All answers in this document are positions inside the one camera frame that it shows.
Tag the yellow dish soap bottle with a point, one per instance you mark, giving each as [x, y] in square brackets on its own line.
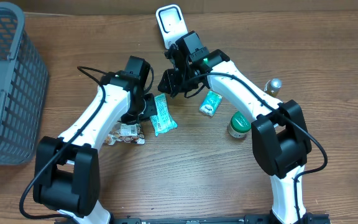
[273, 86]

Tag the white barcode scanner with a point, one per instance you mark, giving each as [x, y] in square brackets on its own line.
[171, 23]

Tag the green lid white jar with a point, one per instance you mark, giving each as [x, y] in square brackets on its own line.
[238, 126]

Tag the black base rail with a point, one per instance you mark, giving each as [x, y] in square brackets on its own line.
[308, 218]

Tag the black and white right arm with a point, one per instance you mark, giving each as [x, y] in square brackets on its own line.
[280, 141]

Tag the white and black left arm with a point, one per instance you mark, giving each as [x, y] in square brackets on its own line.
[67, 176]

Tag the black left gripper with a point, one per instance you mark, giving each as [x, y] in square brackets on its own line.
[151, 109]

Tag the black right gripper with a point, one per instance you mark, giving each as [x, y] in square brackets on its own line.
[171, 77]

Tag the teal snack packet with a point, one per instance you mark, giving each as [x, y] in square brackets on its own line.
[163, 121]

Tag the grey plastic shopping basket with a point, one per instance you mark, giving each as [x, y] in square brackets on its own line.
[24, 82]

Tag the small teal gum pack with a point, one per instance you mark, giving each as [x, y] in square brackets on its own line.
[210, 103]

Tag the brown mushroom snack bag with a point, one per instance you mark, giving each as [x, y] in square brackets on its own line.
[127, 133]

